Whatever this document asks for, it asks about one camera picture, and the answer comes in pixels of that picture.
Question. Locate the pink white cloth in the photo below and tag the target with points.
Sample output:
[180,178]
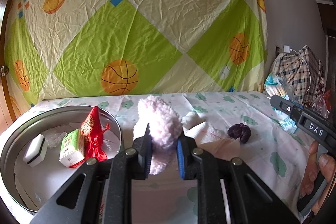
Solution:
[213,140]

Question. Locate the green basketball bedsheet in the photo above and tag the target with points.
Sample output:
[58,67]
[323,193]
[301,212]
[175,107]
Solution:
[82,48]

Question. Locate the white black sponge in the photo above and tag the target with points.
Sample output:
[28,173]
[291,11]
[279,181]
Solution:
[36,151]

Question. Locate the plaid bag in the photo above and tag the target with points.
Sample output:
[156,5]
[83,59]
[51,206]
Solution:
[304,73]

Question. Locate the cotton swab pack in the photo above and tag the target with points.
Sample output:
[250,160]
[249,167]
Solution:
[275,86]

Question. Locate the white wall charger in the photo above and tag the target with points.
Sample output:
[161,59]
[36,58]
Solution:
[286,49]

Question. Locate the pink fluffy sock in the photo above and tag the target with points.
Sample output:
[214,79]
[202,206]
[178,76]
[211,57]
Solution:
[165,127]

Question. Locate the dark purple scrunchie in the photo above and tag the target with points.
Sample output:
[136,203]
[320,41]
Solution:
[240,131]

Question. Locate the cloud print bedsheet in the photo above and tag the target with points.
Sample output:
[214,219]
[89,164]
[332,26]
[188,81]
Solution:
[277,157]

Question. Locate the round metal tin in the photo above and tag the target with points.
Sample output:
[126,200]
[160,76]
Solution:
[30,187]

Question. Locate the wooden door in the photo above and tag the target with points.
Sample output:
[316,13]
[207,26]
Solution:
[5,114]

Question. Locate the red gold embroidered pouch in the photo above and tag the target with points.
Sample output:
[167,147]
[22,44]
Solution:
[93,134]

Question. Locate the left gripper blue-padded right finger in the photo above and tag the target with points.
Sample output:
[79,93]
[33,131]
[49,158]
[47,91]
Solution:
[187,166]

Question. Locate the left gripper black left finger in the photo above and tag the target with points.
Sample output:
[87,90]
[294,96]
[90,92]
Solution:
[143,146]

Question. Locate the green tissue pack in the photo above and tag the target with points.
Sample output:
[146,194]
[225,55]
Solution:
[72,149]

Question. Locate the white rolled cloth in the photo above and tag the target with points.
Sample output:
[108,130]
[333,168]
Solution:
[191,120]

